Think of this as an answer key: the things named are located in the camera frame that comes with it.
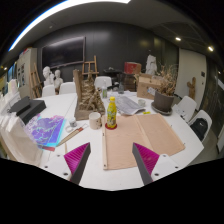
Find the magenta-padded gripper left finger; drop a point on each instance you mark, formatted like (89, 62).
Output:
(78, 160)

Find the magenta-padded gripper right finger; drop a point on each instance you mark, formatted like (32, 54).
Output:
(146, 160)

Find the yellow drink bottle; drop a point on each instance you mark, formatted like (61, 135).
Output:
(111, 115)

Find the tan mat with wooden slats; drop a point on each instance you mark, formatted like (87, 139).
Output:
(143, 136)

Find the wooden folded fan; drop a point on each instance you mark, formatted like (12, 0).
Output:
(71, 135)

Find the small paint jar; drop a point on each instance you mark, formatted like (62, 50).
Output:
(72, 122)

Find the white dotted mug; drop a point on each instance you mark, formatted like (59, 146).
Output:
(94, 120)

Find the flat round red coaster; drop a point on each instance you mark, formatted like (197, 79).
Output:
(107, 127)

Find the small yellow tag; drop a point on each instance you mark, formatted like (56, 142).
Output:
(146, 112)

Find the grey newspaper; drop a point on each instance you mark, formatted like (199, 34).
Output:
(128, 106)

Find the small glass jar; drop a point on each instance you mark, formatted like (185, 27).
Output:
(141, 103)

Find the grey pot with dried plant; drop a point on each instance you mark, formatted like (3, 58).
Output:
(163, 101)

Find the gold sculpture on wooden base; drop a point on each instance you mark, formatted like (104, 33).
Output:
(89, 100)

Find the black backpack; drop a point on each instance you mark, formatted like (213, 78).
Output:
(199, 128)

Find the white chair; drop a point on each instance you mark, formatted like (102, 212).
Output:
(185, 106)
(205, 115)
(48, 91)
(67, 88)
(102, 81)

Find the black box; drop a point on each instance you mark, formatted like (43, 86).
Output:
(28, 108)

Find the green labelled bottle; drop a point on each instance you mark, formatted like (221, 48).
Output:
(104, 91)

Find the cardboard box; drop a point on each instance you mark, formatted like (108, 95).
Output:
(146, 86)

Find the clear glass bottle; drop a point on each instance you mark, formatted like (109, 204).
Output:
(121, 88)

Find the white plaster bust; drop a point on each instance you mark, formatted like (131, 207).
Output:
(58, 80)
(47, 75)

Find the wooden easel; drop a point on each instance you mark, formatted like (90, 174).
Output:
(90, 63)
(35, 80)

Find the red box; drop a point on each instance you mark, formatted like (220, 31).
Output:
(132, 67)

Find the white plaster statue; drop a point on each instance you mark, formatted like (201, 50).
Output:
(151, 65)

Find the dark wall screen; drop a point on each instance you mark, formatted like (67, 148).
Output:
(63, 51)

